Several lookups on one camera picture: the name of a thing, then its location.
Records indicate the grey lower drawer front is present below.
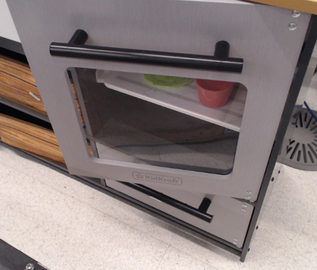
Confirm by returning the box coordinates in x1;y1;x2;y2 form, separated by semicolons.
105;179;253;248

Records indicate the black drawer handle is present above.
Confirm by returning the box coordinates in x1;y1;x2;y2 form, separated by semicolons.
120;182;213;223

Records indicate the white oven shelf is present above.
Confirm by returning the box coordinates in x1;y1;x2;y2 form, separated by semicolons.
96;70;247;132

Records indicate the grey round slotted base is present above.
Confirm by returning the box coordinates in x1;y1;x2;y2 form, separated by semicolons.
278;107;317;171

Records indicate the grey toy oven door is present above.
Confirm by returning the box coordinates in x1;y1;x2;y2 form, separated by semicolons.
7;1;311;200

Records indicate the red plastic cup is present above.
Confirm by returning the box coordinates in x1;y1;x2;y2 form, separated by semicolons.
196;79;234;109

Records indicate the green plastic plate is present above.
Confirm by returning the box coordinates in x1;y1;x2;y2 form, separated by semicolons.
144;74;195;88

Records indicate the wood-pattern storage bin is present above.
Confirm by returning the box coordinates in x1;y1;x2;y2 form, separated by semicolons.
0;55;47;115
0;104;65;165

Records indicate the wooden countertop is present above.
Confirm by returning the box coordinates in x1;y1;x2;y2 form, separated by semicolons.
253;0;317;15

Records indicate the lower wood-pattern storage bin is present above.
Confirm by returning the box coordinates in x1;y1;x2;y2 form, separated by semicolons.
0;104;65;165

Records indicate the black toy kitchen frame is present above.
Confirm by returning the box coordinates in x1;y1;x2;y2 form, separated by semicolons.
0;13;317;263

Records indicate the upper wood-pattern storage bin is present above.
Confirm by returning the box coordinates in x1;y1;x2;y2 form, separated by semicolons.
0;55;47;115

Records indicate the black metal plate with screw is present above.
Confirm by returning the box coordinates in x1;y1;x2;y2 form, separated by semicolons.
0;238;47;270

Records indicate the black oven door handle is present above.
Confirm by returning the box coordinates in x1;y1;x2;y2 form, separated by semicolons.
50;29;244;74

